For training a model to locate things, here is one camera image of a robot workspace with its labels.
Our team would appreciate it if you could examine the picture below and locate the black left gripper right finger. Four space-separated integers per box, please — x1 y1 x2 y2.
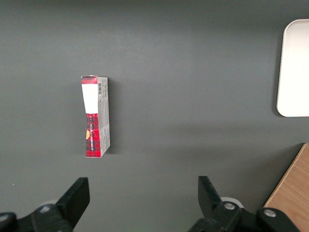
187 175 301 232

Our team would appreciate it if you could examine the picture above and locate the beige plastic tray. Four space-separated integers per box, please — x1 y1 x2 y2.
276 19 309 118

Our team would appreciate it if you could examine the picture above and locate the wooden two-drawer cabinet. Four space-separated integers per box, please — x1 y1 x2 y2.
263 143 309 232

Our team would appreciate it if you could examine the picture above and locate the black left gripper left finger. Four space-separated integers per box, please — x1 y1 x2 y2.
0 177 90 232

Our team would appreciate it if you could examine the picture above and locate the red tartan shortbread box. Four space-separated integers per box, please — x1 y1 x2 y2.
80 75 112 159

